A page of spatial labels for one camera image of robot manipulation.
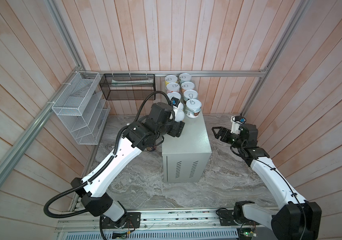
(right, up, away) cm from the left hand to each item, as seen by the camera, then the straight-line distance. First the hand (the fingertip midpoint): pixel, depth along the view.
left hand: (175, 123), depth 66 cm
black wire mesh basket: (-32, +28, +38) cm, 57 cm away
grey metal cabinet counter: (+5, -16, -1) cm, 17 cm away
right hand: (+24, -3, +14) cm, 28 cm away
